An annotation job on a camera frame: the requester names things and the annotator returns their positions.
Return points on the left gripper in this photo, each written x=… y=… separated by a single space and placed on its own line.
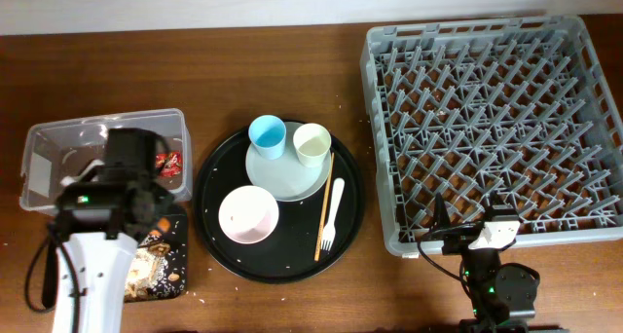
x=170 y=197

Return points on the grey dishwasher rack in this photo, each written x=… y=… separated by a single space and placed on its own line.
x=514 y=107

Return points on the blue plastic cup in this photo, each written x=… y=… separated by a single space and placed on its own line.
x=267 y=134

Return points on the round black serving tray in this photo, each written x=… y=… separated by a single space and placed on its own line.
x=286 y=255

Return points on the white plastic fork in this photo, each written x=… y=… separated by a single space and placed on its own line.
x=329 y=230

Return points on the clear plastic bin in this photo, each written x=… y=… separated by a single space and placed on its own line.
x=58 y=149

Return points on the food scraps pile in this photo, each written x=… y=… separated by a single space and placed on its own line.
x=157 y=272

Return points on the cream plastic cup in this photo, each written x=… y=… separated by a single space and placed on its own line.
x=312 y=142

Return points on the wooden chopstick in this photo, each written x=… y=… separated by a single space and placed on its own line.
x=324 y=210

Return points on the light grey plate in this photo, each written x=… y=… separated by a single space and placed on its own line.
x=286 y=178

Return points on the pink bowl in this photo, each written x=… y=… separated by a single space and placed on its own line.
x=248 y=214

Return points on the orange carrot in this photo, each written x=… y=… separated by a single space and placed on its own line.
x=161 y=227

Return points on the black rectangular tray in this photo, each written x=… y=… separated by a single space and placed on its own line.
x=178 y=232

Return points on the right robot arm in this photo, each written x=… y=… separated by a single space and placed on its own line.
x=502 y=295

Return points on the red snack wrapper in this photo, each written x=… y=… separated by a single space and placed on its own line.
x=169 y=165

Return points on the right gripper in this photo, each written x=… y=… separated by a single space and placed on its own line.
x=459 y=239

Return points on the white tissue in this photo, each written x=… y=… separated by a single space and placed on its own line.
x=80 y=171

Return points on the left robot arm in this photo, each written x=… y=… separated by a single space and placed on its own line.
x=102 y=216

